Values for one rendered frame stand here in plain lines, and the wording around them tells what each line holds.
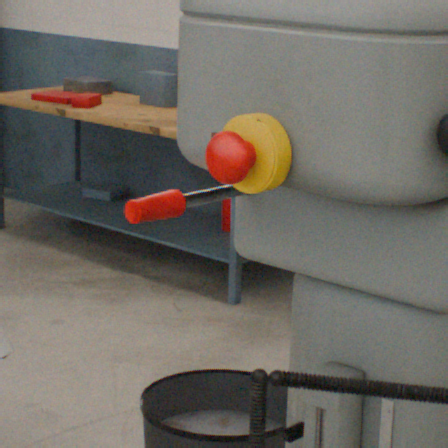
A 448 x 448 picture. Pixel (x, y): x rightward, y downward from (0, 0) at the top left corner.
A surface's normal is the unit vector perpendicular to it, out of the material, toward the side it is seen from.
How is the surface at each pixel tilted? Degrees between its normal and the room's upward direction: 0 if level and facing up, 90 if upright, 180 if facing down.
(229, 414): 0
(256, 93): 90
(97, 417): 0
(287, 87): 90
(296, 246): 90
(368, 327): 90
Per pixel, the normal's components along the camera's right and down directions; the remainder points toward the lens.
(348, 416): 0.73, 0.19
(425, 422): -0.06, 0.25
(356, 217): -0.68, 0.17
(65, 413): 0.03, -0.97
